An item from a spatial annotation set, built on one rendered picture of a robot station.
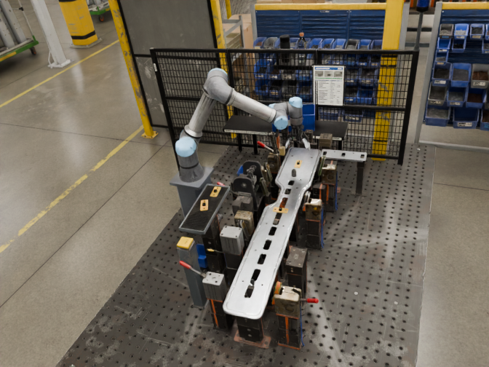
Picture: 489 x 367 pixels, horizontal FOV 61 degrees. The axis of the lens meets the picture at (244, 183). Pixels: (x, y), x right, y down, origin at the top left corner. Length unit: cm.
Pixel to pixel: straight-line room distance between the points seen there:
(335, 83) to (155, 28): 234
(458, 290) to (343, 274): 121
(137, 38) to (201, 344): 354
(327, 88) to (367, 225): 99
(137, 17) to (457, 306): 395
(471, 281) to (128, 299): 240
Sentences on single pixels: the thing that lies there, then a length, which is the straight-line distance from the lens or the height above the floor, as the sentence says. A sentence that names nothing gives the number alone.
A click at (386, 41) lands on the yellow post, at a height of 159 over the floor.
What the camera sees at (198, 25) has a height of 139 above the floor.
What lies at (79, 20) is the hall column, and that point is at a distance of 962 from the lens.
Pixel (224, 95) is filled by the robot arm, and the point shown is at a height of 161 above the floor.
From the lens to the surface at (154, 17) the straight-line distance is 466.
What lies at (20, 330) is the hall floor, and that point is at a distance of 365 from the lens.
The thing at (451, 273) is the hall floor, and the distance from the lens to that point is 350.
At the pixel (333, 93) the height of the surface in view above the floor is 124.
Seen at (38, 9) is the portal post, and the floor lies 103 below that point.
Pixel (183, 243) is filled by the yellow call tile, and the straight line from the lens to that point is 199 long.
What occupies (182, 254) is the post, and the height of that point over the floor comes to 111.
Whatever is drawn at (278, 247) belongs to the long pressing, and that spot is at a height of 100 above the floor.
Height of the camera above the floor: 251
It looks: 36 degrees down
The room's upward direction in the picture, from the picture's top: 7 degrees counter-clockwise
